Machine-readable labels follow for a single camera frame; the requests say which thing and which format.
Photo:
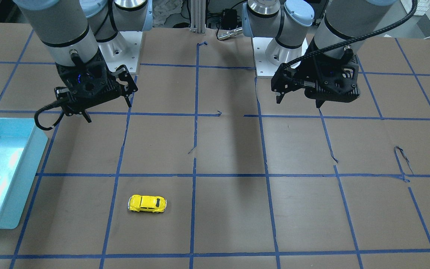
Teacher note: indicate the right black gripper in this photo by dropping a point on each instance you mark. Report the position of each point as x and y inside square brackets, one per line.
[124, 81]

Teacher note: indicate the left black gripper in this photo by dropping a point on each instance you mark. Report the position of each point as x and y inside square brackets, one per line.
[304, 71]

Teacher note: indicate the yellow toy beetle car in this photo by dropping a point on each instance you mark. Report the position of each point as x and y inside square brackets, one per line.
[147, 203]

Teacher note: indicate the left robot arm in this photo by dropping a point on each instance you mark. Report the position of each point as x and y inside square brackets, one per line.
[345, 23]

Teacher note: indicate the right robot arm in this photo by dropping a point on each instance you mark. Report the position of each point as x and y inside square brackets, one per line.
[81, 36]

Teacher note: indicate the teal plastic bin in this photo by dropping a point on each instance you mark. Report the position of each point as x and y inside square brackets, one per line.
[21, 148]

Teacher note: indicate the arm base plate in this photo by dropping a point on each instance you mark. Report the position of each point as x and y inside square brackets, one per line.
[268, 55]
[123, 49]

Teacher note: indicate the aluminium frame post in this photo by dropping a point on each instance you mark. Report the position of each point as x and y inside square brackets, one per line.
[198, 16]

